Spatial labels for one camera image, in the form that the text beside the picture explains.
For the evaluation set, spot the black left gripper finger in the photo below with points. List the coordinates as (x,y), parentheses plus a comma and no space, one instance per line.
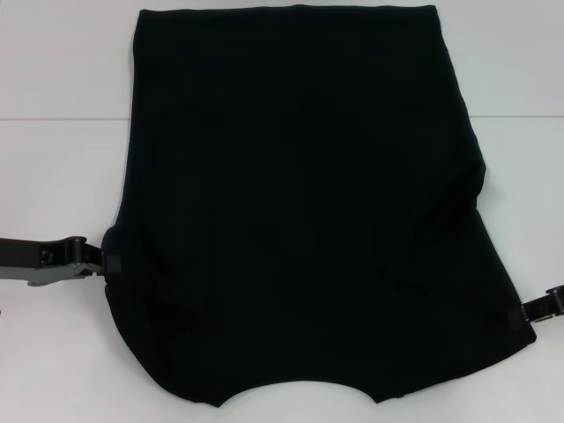
(99,257)
(88,269)

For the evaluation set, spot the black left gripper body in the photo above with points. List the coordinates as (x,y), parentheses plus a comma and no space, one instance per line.
(26,257)

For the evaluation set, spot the black shirt with white print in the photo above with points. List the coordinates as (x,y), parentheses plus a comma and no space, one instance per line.
(299,198)

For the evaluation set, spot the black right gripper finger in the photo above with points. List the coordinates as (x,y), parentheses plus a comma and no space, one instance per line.
(539,310)

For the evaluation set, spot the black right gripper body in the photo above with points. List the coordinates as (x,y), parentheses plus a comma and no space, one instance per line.
(559,297)

